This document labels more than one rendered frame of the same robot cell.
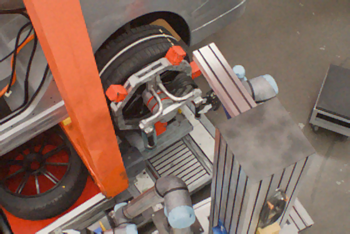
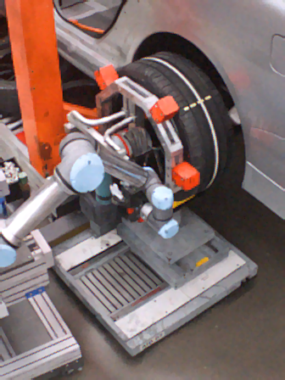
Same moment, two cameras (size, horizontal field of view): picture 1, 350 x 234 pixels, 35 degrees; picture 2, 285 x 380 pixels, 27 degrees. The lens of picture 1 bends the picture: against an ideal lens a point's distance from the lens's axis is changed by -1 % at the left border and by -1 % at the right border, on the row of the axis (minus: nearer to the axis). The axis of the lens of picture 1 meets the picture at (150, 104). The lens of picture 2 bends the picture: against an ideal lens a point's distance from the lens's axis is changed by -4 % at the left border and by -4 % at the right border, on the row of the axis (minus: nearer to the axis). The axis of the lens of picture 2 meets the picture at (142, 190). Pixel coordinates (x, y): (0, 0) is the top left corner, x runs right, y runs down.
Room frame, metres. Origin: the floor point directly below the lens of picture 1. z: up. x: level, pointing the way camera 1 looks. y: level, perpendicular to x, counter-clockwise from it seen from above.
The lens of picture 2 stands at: (1.42, -2.12, 2.49)
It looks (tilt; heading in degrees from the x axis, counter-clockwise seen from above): 42 degrees down; 80
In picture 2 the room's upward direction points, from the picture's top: 2 degrees counter-clockwise
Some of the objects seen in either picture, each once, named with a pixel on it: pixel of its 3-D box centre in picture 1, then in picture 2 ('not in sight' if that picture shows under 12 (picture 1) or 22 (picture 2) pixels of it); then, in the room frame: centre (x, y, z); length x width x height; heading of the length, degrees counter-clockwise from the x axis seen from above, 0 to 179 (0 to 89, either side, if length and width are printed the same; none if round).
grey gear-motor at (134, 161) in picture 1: (121, 152); (120, 200); (1.72, 0.25, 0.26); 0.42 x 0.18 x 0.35; 26
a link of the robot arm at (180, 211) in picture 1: (180, 223); not in sight; (0.84, -0.06, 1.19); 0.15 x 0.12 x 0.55; 5
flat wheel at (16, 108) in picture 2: not in sight; (29, 76); (1.30, 1.47, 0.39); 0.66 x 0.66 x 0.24
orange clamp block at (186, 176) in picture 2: (194, 69); (185, 176); (1.92, -0.30, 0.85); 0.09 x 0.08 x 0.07; 116
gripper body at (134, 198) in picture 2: (216, 96); (136, 199); (1.70, -0.40, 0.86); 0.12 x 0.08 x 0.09; 116
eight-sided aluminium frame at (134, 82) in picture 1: (152, 95); (136, 140); (1.78, -0.02, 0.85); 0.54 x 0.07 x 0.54; 116
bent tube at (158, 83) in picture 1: (176, 85); (125, 128); (1.71, -0.16, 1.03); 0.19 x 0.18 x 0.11; 26
